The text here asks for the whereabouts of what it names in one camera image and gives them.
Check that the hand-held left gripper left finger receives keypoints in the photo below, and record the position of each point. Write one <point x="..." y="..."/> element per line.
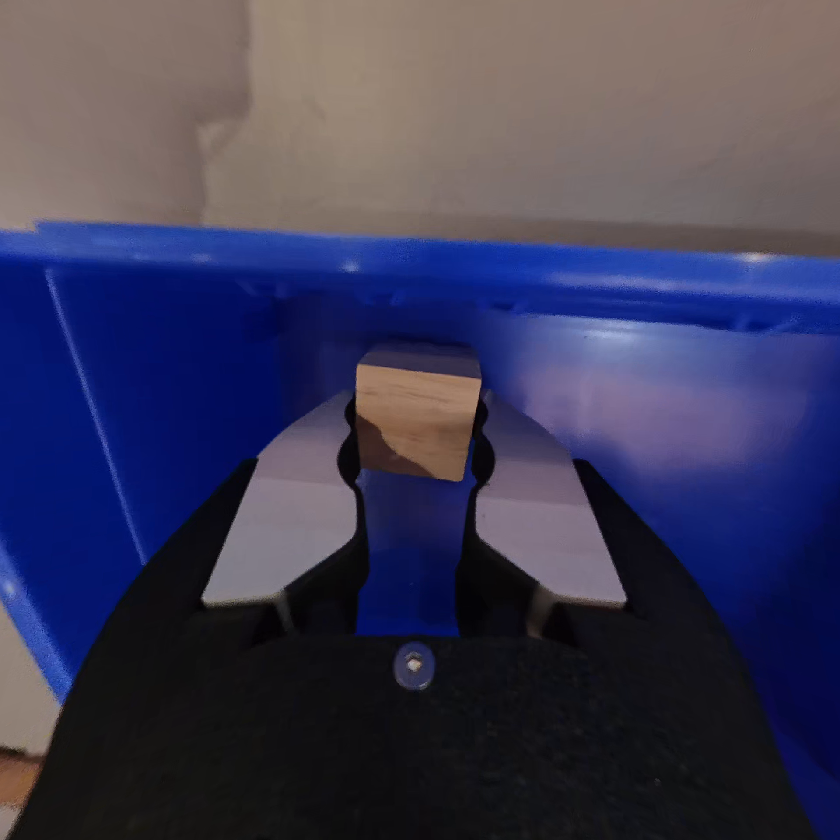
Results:
<point x="282" y="525"/>

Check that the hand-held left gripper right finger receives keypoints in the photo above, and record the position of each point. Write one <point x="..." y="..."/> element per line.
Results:
<point x="544" y="525"/>

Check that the blue plastic bin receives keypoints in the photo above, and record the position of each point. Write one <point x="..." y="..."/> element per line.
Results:
<point x="164" y="394"/>

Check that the grey desk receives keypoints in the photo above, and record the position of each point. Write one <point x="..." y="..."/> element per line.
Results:
<point x="459" y="118"/>

